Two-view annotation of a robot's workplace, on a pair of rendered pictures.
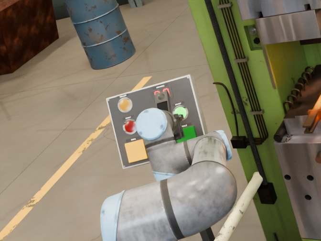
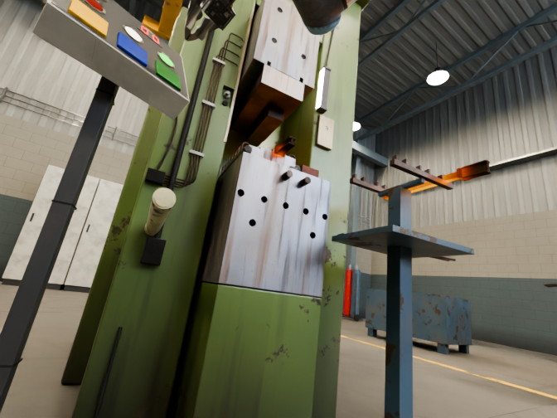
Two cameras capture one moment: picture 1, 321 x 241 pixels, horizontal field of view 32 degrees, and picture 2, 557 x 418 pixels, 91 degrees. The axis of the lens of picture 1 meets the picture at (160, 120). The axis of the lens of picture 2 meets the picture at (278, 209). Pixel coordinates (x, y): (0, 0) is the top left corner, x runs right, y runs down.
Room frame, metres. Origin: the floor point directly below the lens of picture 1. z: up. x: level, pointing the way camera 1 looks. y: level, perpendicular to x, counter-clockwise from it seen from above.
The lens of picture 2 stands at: (1.21, 0.36, 0.47)
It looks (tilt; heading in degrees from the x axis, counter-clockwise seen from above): 17 degrees up; 296
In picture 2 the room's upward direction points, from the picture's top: 8 degrees clockwise
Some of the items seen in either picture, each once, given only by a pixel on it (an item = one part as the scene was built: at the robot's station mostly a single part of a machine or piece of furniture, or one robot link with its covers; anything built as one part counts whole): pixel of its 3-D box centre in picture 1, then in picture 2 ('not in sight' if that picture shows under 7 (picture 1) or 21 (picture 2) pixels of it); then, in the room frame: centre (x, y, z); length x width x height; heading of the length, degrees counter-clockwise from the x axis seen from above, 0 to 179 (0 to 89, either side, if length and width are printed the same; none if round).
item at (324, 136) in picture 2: not in sight; (325, 132); (1.57, -0.81, 1.27); 0.09 x 0.02 x 0.17; 50
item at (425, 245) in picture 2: not in sight; (399, 245); (1.22, -0.75, 0.70); 0.40 x 0.30 x 0.02; 50
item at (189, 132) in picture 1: (187, 137); (167, 76); (1.82, -0.07, 1.01); 0.07 x 0.05 x 0.07; 75
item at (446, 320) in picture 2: not in sight; (415, 318); (1.04, -4.62, 0.36); 1.21 x 0.81 x 0.72; 151
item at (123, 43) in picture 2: not in sight; (132, 51); (1.84, 0.03, 1.01); 0.07 x 0.05 x 0.07; 75
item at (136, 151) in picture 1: (136, 150); (88, 19); (1.87, 0.13, 1.01); 0.07 x 0.05 x 0.07; 75
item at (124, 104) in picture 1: (124, 104); not in sight; (1.95, 0.10, 1.16); 0.05 x 0.03 x 0.04; 50
